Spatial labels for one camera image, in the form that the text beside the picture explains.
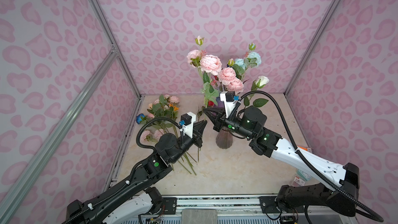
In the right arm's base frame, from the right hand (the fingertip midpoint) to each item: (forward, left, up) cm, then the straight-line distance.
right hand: (205, 109), depth 60 cm
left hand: (-2, -1, -5) cm, 5 cm away
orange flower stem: (+30, +22, -37) cm, 52 cm away
